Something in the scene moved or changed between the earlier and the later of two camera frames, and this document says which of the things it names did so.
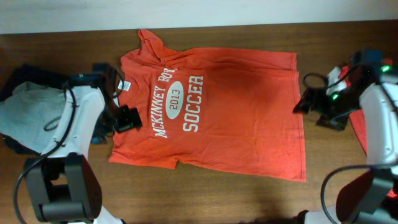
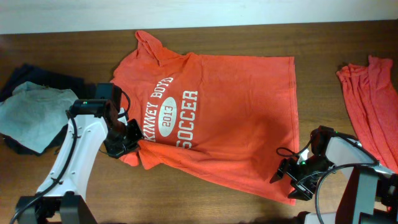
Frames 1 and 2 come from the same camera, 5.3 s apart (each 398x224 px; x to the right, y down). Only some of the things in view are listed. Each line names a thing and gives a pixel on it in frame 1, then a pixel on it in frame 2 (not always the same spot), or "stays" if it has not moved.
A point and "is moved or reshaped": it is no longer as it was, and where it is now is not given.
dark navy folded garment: x=21 y=73 stays
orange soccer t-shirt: x=232 y=111 is moved or reshaped
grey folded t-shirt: x=32 y=114 stays
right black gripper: x=338 y=122 → x=287 y=166
